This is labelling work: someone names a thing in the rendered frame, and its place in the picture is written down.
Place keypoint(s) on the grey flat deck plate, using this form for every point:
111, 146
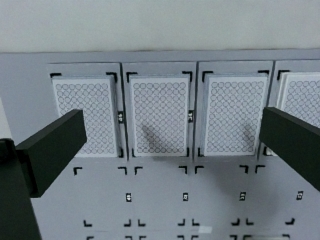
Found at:
28, 104

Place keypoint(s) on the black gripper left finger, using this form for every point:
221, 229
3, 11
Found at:
28, 169

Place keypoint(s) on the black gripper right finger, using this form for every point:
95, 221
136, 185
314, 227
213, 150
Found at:
295, 141

